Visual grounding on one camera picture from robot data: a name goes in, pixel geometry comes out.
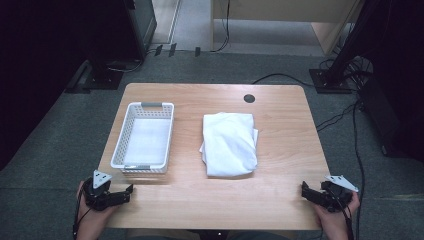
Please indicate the black table grommet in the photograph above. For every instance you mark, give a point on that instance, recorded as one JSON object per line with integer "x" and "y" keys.
{"x": 249, "y": 98}

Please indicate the small black floor block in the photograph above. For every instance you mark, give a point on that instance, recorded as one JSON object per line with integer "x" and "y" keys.
{"x": 158, "y": 50}
{"x": 197, "y": 52}
{"x": 172, "y": 50}

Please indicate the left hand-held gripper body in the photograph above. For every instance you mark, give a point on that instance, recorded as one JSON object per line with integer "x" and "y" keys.
{"x": 96, "y": 196}

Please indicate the light wooden desk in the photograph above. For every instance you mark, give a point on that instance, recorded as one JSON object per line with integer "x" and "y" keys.
{"x": 283, "y": 10}

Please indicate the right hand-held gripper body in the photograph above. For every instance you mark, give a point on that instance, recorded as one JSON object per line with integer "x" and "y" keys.
{"x": 336, "y": 195}

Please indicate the black flat stand base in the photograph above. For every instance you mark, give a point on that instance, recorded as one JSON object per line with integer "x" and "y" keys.
{"x": 100, "y": 80}

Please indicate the person's right hand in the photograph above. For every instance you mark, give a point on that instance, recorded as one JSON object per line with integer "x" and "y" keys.
{"x": 336, "y": 220}

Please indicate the black computer tower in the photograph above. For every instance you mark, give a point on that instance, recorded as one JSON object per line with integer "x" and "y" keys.
{"x": 143, "y": 23}

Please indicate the person's left hand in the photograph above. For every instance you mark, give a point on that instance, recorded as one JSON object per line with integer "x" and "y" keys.
{"x": 91, "y": 218}

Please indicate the white cloth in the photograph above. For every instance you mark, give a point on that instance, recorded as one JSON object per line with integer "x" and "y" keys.
{"x": 230, "y": 143}

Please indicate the person's dark clothing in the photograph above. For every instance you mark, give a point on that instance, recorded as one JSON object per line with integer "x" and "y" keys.
{"x": 213, "y": 235}

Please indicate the black stand with square base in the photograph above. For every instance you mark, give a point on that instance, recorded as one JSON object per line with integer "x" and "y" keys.
{"x": 333, "y": 80}

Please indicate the white plastic basket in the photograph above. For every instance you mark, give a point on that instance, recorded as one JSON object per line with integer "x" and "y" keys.
{"x": 146, "y": 140}

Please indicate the black box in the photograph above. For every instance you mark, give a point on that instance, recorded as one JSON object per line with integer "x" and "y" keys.
{"x": 383, "y": 116}

